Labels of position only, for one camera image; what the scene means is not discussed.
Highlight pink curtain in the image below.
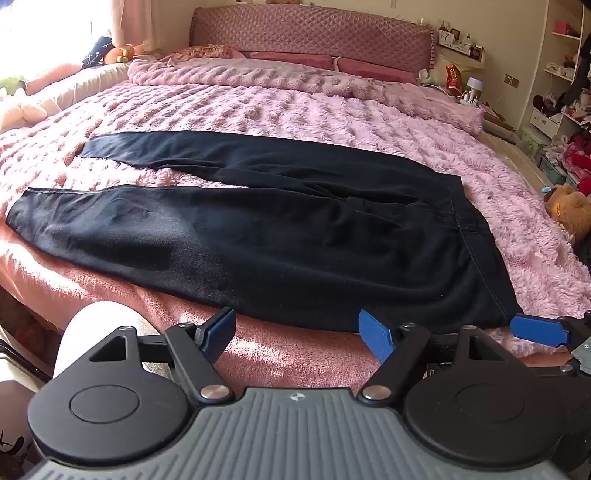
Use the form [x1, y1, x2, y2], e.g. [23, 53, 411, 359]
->
[108, 0, 160, 54]

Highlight pink bolster pillow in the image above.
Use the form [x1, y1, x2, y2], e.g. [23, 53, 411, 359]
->
[25, 62, 85, 90]

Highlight white window seat cushion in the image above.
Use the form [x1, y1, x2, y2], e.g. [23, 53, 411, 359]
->
[28, 62, 131, 108]

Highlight pink fluffy blanket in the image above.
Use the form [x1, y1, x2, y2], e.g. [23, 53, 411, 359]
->
[0, 69, 591, 388]

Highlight pink quilted headboard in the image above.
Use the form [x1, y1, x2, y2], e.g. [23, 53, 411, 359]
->
[190, 4, 437, 85]

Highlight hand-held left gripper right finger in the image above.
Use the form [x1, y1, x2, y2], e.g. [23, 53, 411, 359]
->
[358, 309, 514, 403]

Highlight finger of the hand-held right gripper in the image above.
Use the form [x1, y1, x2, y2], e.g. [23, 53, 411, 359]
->
[510, 312, 591, 352]

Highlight grey-blue storage bin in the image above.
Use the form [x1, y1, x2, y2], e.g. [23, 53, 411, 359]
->
[539, 157, 570, 186]

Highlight white shelf unit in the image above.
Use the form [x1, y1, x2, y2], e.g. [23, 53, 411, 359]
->
[529, 0, 591, 139]

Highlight small white table lamp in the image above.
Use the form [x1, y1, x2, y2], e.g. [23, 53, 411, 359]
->
[464, 76, 484, 105]

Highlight red snack bag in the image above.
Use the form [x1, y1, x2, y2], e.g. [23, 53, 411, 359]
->
[444, 65, 463, 96]

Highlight light pink quilt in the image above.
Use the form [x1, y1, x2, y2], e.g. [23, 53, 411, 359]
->
[128, 58, 485, 136]

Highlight wooden nightstand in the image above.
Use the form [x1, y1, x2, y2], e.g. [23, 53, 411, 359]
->
[480, 105, 525, 141]

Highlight floral pink pillow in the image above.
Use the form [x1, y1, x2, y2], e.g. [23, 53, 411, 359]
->
[159, 45, 245, 66]

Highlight navy printed plush toy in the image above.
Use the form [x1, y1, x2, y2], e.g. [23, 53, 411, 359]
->
[82, 36, 115, 70]

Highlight green storage box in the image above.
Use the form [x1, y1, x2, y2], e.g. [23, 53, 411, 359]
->
[521, 127, 551, 158]

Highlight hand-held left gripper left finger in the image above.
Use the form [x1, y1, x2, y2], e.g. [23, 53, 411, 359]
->
[88, 307, 236, 403]

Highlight white and pink plush toy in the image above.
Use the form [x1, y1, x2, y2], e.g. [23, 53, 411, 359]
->
[0, 88, 61, 131]

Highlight large brown teddy bear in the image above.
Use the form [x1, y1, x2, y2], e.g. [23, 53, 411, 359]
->
[544, 184, 591, 243]

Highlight black pants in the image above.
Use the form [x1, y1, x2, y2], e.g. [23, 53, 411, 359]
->
[7, 130, 525, 335]

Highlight orange plush toy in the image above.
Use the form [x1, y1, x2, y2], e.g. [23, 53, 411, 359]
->
[104, 44, 140, 65]

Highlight bedside shelf with bottles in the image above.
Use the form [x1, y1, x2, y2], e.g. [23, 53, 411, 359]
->
[436, 21, 486, 71]

